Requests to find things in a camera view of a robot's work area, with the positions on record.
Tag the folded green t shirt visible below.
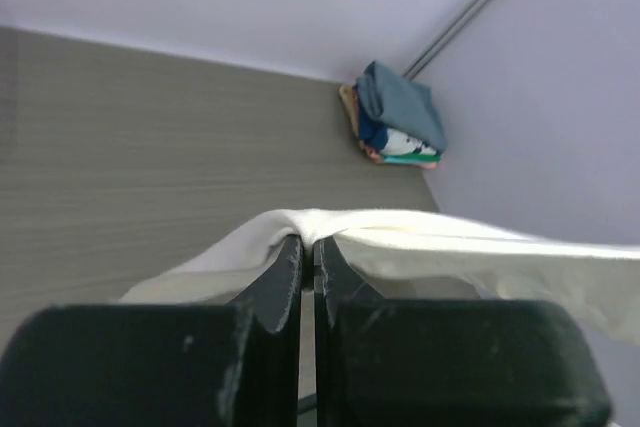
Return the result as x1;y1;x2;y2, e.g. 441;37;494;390
383;154;441;165

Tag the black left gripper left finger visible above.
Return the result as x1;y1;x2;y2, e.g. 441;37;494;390
1;235;303;426

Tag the cream white t shirt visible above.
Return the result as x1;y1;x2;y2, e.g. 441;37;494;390
121;209;639;344

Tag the folded white blue patterned shirt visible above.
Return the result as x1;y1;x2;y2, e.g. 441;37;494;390
358;116;440;156

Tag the folded grey-blue t shirt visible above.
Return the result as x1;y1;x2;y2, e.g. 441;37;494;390
354;61;447;152

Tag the right aluminium frame post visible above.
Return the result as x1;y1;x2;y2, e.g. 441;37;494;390
403;0;493;80

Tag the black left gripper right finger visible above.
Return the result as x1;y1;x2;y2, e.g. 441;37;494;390
313;238;613;426

